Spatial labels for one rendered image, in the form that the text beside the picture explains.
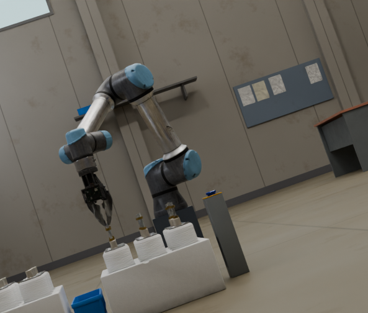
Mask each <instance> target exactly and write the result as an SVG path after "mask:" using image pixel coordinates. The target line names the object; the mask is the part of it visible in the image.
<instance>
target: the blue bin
mask: <svg viewBox="0 0 368 313"><path fill-rule="evenodd" d="M71 308H72V309H73V310H74V313H107V309H106V304H105V300H104V297H103V294H102V289H101V288H99V289H96V290H93V291H91V292H88V293H85V294H82V295H80V296H77V297H74V299H73V301H72V303H71Z"/></svg>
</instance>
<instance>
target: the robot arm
mask: <svg viewBox="0 0 368 313"><path fill-rule="evenodd" d="M153 84H154V80H153V75H152V73H151V71H150V70H149V69H148V68H147V67H146V66H144V65H142V64H139V63H136V64H133V65H130V66H127V67H126V68H124V69H122V70H120V71H119V72H117V73H115V74H112V75H111V76H109V77H108V78H107V79H106V80H105V81H104V82H103V83H102V84H101V86H100V87H99V89H98V90H97V92H96V93H95V95H94V97H93V99H92V101H93V103H92V104H91V106H90V108H89V109H88V111H87V113H86V115H85V116H84V118H83V119H82V121H81V123H80V124H79V126H78V128H77V129H74V130H71V131H69V132H67V133H66V135H65V136H66V141H67V145H64V146H63V147H61V148H60V150H59V157H60V159H61V161H62V162H63V163H65V164H68V165H69V164H72V163H74V165H75V167H76V171H77V172H78V175H79V177H82V180H83V183H84V187H85V189H82V190H81V192H82V195H83V198H84V202H85V203H86V204H87V206H88V208H89V210H90V211H91V212H92V213H93V214H94V217H95V218H96V219H97V220H98V221H99V222H100V223H101V224H102V225H103V226H104V227H105V220H104V219H103V215H102V214H101V208H100V205H97V204H95V203H97V201H98V200H100V199H102V200H103V203H102V207H103V208H104V209H105V214H106V216H107V223H108V225H110V223H111V220H112V196H111V195H110V193H109V190H108V191H107V190H106V188H105V186H104V185H103V183H101V182H100V180H99V178H98V177H97V176H96V174H94V172H97V171H98V169H97V167H96V166H97V165H96V162H95V161H96V158H94V155H93V154H95V153H97V152H100V151H105V150H107V149H109V148H110V147H111V146H112V136H111V134H110V133H109V132H108V131H105V130H102V131H100V130H99V127H100V126H101V124H102V123H103V121H104V119H105V117H106V115H107V114H108V112H110V111H112V110H113V108H114V107H115V106H116V105H117V104H118V103H120V102H121V101H123V100H126V99H127V100H128V101H129V103H130V104H133V105H135V106H136V108H137V109H138V111H139V113H140V115H141V116H142V118H143V120H144V121H145V123H146V125H147V126H148V128H149V130H150V132H151V133H152V135H153V136H154V138H155V140H156V142H157V143H158V145H159V147H160V149H161V150H162V152H163V153H164V155H163V158H160V159H158V160H156V161H153V162H151V163H150V164H148V165H146V166H145V167H144V170H143V172H144V174H145V179H146V181H147V183H148V187H149V189H150V193H151V195H152V198H153V210H154V216H155V218H157V217H161V216H163V215H166V214H168V212H167V210H165V208H166V206H165V204H167V202H172V203H173V205H175V207H174V210H175V211H178V210H181V209H183V208H186V207H188V205H187V202H186V201H185V199H184V198H183V197H182V196H181V194H180V193H179V191H178V188H177V186H176V185H177V184H181V183H183V182H186V181H190V180H192V179H194V178H196V177H198V175H200V172H201V169H202V163H201V159H200V156H199V154H198V153H197V152H195V151H194V150H189V149H188V147H187V145H183V144H182V143H181V142H180V141H179V139H178V137H177V135H176V134H175V132H174V130H173V128H172V127H171V125H170V123H169V122H168V120H167V118H166V116H165V115H164V113H163V111H162V110H161V108H160V106H159V104H158V103H157V101H156V99H155V97H154V96H153V91H154V89H153ZM85 195H86V196H85Z"/></svg>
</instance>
